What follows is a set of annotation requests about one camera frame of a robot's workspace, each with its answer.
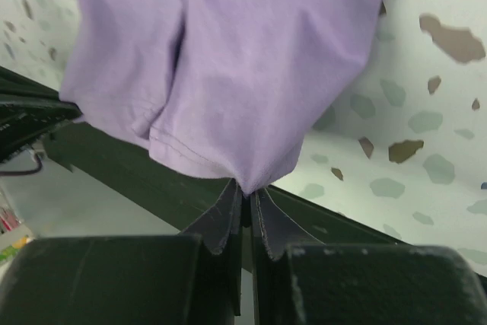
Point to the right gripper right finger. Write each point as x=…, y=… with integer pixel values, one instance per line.
x=298, y=279

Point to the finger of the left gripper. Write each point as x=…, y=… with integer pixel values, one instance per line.
x=25, y=120

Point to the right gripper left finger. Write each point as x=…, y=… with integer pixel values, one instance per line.
x=193, y=277

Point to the purple t shirt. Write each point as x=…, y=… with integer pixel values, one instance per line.
x=217, y=88

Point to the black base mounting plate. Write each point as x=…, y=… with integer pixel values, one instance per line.
x=178, y=199

